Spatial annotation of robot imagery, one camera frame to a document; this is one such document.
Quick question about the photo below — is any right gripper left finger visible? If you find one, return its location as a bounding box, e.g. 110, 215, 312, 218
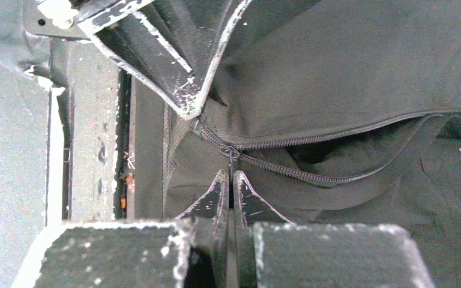
13, 170, 229, 287

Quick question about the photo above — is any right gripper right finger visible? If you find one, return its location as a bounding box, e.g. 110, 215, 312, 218
233, 171, 434, 287

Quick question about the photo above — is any black jacket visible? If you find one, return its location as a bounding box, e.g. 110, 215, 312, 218
163, 1, 461, 287

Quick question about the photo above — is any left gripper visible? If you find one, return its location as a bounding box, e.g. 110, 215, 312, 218
23, 0, 250, 120

